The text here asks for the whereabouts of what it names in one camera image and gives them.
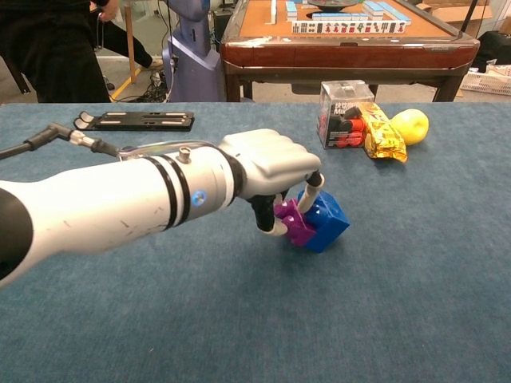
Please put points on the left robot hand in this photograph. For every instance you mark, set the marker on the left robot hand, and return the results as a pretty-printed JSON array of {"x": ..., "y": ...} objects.
[{"x": 275, "y": 159}]

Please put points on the gold snack packet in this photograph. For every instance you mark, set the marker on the gold snack packet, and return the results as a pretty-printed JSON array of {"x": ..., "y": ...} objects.
[{"x": 383, "y": 135}]

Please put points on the white plastic basket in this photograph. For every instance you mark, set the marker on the white plastic basket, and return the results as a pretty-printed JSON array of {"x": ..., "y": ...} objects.
[{"x": 487, "y": 84}]

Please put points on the brown mahjong table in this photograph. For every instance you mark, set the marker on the brown mahjong table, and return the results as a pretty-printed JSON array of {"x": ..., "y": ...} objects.
[{"x": 339, "y": 56}]

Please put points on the purple toy block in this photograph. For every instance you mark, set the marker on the purple toy block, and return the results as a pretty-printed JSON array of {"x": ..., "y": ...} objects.
[{"x": 297, "y": 231}]

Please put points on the yellow round fruit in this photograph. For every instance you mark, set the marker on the yellow round fruit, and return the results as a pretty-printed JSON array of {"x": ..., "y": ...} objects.
[{"x": 415, "y": 125}]

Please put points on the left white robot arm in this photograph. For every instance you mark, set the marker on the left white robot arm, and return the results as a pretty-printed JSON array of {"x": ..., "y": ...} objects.
[{"x": 100, "y": 207}]

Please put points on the black dish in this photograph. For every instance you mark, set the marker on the black dish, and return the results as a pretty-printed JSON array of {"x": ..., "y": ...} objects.
[{"x": 335, "y": 4}]

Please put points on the row of face-up mahjong tiles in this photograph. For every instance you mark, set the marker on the row of face-up mahjong tiles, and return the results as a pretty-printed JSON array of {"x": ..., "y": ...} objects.
[{"x": 347, "y": 28}]

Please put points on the black bag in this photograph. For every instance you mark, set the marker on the black bag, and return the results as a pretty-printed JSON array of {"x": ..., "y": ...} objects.
[{"x": 495, "y": 48}]

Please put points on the blue building block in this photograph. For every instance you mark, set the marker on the blue building block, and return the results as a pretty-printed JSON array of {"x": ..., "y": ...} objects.
[{"x": 329, "y": 227}]

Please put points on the black folding stand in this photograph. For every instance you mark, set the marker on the black folding stand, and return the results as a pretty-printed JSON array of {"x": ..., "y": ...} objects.
[{"x": 139, "y": 121}]

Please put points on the person in black trousers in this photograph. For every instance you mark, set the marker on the person in black trousers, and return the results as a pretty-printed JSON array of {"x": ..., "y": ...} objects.
[{"x": 52, "y": 40}]

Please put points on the clear box of markers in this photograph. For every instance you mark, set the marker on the clear box of markers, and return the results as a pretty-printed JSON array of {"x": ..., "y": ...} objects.
[{"x": 339, "y": 119}]

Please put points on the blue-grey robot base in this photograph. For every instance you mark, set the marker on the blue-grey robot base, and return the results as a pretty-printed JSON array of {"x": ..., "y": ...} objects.
[{"x": 191, "y": 68}]

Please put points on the wooden post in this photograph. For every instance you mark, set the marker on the wooden post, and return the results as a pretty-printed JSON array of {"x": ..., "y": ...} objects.
[{"x": 128, "y": 18}]

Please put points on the dark slanted furniture leg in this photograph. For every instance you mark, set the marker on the dark slanted furniture leg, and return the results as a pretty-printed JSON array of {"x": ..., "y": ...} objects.
[{"x": 22, "y": 81}]

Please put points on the blue felt table cloth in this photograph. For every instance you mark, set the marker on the blue felt table cloth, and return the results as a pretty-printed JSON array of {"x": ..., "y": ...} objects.
[{"x": 279, "y": 311}]

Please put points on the black slanted pole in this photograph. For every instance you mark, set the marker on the black slanted pole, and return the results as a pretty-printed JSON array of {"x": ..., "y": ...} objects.
[{"x": 471, "y": 12}]

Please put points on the blue-backed mahjong tile stack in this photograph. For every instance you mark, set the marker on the blue-backed mahjong tile stack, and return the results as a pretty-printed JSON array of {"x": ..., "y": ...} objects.
[
  {"x": 385, "y": 11},
  {"x": 291, "y": 10},
  {"x": 339, "y": 16}
]

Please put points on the cardboard box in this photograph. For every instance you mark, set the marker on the cardboard box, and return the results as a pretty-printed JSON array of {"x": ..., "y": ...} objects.
[{"x": 451, "y": 12}]

